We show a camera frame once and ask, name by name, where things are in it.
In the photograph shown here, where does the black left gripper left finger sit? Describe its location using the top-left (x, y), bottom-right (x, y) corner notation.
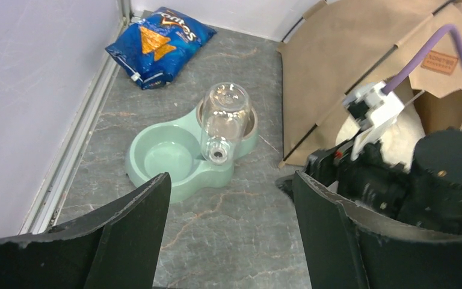
top-left (0, 173), bottom-right (171, 288)

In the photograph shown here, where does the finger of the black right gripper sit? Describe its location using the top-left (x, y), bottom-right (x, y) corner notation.
top-left (274, 139), bottom-right (354, 202)

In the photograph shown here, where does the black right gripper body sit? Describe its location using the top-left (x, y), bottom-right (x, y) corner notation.
top-left (336, 128), bottom-right (462, 235)

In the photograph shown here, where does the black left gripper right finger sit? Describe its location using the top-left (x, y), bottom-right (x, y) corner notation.
top-left (292, 171), bottom-right (462, 288)

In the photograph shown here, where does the cream fluffy pillow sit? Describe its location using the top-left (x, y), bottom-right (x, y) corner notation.
top-left (327, 104), bottom-right (425, 170)

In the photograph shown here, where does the beige fabric pet tent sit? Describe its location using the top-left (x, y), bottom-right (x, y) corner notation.
top-left (279, 0), bottom-right (462, 166)

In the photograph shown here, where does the mint green double pet bowl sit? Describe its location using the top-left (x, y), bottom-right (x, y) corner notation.
top-left (125, 107), bottom-right (259, 204)

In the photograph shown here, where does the blue Doritos chip bag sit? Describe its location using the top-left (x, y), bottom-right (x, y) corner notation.
top-left (105, 7), bottom-right (217, 90)

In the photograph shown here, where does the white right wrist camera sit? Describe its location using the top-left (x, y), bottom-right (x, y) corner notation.
top-left (343, 81), bottom-right (405, 161)

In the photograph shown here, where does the aluminium frame post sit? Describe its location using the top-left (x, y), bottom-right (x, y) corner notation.
top-left (17, 1), bottom-right (132, 234)

